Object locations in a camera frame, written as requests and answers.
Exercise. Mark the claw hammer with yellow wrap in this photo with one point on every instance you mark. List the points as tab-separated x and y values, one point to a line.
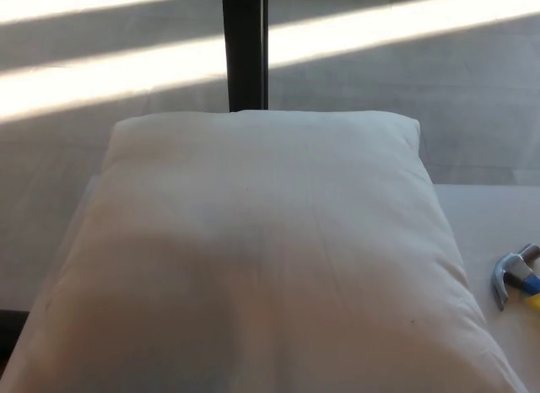
512	274

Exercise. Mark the white pillow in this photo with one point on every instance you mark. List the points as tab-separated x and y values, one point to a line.
261	249

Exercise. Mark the black vertical post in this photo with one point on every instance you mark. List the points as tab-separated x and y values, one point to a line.
245	47

